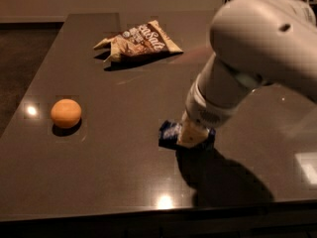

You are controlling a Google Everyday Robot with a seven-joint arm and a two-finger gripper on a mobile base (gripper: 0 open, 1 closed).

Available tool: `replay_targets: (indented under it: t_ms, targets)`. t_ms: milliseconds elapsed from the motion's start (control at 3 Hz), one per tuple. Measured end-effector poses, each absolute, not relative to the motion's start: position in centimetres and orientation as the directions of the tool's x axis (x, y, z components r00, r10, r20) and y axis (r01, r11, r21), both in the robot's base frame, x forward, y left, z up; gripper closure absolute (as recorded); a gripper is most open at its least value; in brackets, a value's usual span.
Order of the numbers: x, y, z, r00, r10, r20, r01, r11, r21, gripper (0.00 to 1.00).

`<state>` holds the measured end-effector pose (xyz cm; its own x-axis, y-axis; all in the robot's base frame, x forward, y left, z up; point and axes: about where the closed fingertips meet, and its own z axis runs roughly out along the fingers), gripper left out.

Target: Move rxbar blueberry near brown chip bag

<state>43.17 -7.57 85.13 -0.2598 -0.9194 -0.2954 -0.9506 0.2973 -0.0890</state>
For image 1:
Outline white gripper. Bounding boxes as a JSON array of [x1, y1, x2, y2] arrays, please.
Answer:
[[177, 81, 239, 149]]

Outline blue rxbar blueberry wrapper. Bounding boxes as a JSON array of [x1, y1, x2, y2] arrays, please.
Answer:
[[158, 120, 216, 150]]

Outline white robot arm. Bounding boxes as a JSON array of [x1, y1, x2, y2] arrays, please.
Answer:
[[176, 0, 317, 148]]

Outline brown sea salt chip bag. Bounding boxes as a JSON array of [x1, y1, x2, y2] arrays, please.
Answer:
[[93, 20, 183, 62]]

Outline orange round fruit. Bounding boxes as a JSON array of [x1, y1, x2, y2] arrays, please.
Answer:
[[51, 99, 81, 129]]

